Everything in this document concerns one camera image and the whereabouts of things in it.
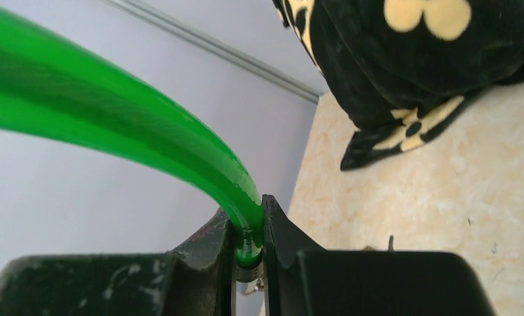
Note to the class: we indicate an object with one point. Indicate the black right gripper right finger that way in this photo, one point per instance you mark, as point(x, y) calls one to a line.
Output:
point(303, 278)

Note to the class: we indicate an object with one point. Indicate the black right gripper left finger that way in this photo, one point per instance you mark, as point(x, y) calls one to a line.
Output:
point(195, 278)

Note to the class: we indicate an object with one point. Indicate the green cable lock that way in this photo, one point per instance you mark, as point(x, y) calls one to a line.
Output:
point(55, 89)

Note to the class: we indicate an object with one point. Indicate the black floral plush blanket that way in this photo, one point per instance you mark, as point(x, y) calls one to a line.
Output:
point(403, 71)

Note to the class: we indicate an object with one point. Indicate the aluminium frame rail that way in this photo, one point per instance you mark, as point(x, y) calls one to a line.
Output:
point(174, 27)

